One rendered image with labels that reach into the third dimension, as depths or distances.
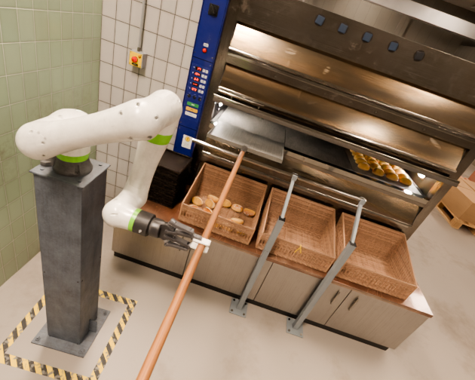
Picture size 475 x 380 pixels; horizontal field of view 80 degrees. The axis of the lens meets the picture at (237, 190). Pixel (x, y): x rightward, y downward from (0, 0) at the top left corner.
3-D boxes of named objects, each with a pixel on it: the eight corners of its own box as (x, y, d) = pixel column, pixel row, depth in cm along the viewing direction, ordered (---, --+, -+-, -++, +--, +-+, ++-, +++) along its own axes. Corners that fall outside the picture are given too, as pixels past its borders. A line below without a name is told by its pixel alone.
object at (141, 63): (133, 63, 207) (134, 48, 202) (145, 68, 207) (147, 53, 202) (127, 64, 201) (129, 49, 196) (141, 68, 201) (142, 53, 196)
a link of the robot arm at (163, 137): (145, 86, 92) (179, 105, 92) (161, 80, 103) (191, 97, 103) (130, 133, 101) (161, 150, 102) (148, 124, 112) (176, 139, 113)
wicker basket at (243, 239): (197, 188, 250) (204, 160, 235) (257, 210, 249) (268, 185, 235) (176, 219, 208) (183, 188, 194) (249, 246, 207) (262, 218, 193)
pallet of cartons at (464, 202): (418, 188, 604) (434, 167, 578) (460, 202, 608) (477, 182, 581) (452, 228, 485) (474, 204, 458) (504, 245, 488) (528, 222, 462)
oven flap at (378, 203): (202, 152, 232) (209, 129, 228) (408, 225, 233) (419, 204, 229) (201, 152, 228) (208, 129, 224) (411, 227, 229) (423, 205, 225)
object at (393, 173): (345, 143, 285) (348, 138, 282) (390, 159, 285) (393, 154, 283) (357, 169, 233) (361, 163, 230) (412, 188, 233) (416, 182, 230)
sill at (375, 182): (210, 125, 227) (211, 121, 225) (422, 200, 228) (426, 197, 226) (208, 127, 222) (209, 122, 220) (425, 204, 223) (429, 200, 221)
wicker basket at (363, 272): (326, 234, 249) (341, 210, 235) (387, 255, 250) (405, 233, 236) (334, 277, 207) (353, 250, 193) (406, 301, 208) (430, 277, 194)
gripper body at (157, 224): (157, 212, 112) (179, 220, 112) (154, 228, 117) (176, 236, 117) (148, 223, 106) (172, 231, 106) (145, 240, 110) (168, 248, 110)
